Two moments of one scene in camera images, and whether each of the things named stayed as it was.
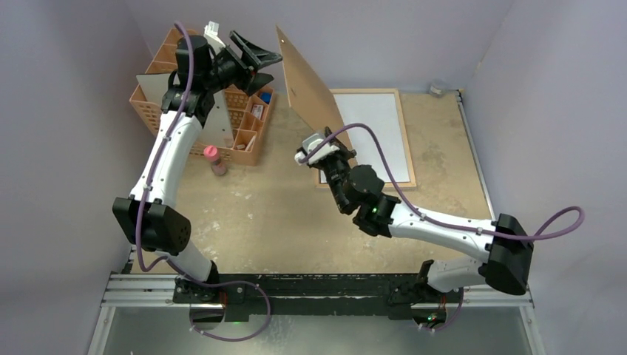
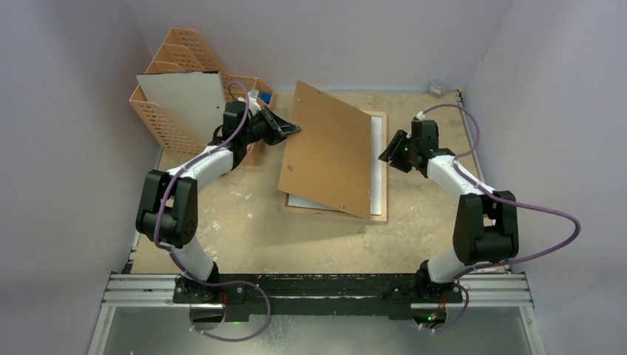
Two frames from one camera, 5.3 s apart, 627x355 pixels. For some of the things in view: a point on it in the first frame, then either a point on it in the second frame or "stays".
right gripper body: x=330 y=163 -> x=402 y=156
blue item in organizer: x=265 y=97 stays
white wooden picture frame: x=412 y=183 -> x=342 y=214
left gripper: x=250 y=81 -> x=273 y=122
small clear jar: x=437 y=89 stays
